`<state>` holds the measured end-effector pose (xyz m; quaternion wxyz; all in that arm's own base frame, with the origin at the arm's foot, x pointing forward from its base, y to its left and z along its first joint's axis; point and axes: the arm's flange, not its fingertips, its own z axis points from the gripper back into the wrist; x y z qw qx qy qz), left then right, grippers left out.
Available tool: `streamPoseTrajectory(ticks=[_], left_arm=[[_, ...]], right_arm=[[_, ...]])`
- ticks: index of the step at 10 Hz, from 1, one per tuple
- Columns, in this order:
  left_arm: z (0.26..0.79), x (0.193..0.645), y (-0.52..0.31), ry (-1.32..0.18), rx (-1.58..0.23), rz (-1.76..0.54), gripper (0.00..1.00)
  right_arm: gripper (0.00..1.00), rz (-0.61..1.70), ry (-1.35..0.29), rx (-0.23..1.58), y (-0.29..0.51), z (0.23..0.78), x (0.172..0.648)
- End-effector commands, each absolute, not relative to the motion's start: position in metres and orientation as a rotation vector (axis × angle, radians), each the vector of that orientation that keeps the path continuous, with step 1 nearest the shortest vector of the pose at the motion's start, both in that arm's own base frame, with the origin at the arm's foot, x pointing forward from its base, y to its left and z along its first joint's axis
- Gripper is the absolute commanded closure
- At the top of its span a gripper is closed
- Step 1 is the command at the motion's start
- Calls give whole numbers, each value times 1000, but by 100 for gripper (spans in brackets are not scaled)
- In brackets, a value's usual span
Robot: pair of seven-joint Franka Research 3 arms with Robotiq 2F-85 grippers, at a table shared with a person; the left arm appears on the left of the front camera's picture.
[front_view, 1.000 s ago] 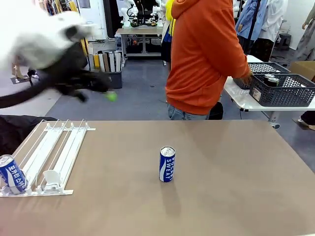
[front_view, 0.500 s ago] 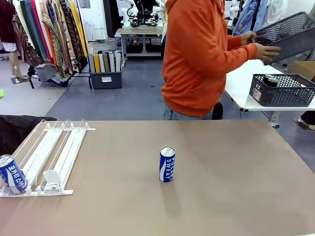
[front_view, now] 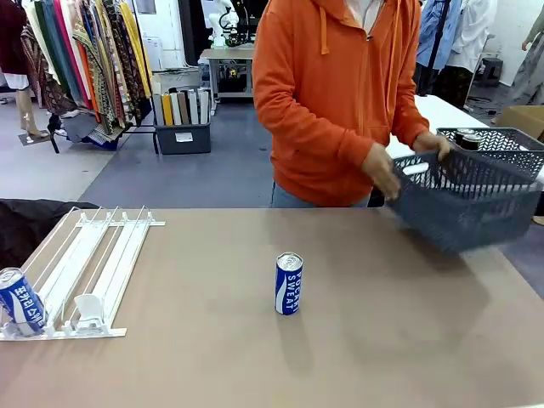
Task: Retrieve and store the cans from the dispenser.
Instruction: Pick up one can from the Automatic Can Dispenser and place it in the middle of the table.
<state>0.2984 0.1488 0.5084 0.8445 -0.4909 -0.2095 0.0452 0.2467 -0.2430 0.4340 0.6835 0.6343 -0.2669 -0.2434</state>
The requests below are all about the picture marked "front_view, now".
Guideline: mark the person's right hand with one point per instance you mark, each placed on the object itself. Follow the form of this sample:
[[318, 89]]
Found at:
[[380, 170]]

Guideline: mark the person's left hand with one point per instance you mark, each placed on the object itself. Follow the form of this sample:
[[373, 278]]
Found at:
[[431, 142]]

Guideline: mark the grey plastic lattice basket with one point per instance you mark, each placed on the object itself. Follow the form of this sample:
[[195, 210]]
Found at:
[[510, 140], [467, 212]]

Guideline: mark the blue Pocari Sweat can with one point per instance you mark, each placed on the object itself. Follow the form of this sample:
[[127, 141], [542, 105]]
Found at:
[[289, 285], [21, 302]]

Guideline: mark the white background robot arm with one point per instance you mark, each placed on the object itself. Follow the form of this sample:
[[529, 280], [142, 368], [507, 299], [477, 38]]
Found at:
[[219, 25]]

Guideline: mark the person's left forearm orange sleeve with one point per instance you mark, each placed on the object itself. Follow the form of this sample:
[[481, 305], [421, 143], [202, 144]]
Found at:
[[414, 121]]

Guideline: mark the person's right forearm orange sleeve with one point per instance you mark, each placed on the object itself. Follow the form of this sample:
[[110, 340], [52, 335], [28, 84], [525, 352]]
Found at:
[[323, 144]]

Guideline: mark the white side table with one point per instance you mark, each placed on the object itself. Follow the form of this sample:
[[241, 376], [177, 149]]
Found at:
[[446, 115]]

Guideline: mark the person in orange hoodie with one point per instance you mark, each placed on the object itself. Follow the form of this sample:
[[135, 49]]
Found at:
[[323, 106]]

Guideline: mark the cardboard box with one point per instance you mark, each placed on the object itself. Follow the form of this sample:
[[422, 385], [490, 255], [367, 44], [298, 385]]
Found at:
[[523, 119]]

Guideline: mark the black plastic stool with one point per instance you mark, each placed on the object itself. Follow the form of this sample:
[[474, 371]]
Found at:
[[493, 70]]

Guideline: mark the black garment stand pole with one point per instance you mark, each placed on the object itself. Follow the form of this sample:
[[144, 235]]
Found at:
[[438, 47]]

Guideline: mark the hanging blue shirt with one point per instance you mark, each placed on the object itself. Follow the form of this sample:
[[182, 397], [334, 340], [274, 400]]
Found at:
[[433, 34]]

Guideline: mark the hanging white shirt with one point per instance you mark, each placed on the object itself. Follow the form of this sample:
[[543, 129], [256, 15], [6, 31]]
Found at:
[[474, 34]]

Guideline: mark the mannequin in grey-green dress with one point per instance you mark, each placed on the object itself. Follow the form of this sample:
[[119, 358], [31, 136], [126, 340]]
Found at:
[[531, 72]]

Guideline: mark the white material roll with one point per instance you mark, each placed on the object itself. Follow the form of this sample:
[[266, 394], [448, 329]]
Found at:
[[204, 106], [175, 108]]

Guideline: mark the grey background workbench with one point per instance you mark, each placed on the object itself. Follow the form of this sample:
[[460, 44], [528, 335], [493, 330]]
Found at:
[[229, 55]]

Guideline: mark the grey material roll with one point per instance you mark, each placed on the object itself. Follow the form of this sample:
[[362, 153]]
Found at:
[[193, 107]]

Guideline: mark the grey storage bin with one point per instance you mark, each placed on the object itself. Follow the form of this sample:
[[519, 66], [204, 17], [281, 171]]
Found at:
[[183, 138]]

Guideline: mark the brown material roll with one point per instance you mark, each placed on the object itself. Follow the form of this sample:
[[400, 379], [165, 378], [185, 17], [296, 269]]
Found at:
[[183, 108]]

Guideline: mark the yellow material roll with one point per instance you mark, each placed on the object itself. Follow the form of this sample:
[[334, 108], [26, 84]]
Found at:
[[167, 109]]

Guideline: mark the white floor appliance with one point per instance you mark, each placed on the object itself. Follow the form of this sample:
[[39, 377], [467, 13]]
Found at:
[[153, 53]]

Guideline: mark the rack of colourful fabrics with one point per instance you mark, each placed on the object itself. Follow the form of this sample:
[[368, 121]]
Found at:
[[106, 64]]

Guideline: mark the grey cloth pile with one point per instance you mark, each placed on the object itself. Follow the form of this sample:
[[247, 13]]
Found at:
[[81, 127]]

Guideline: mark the black cloth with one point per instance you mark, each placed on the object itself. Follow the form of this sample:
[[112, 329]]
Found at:
[[21, 229]]

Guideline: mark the mannequin in maroon dress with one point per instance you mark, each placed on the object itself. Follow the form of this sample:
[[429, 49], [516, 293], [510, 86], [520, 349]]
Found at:
[[17, 42]]

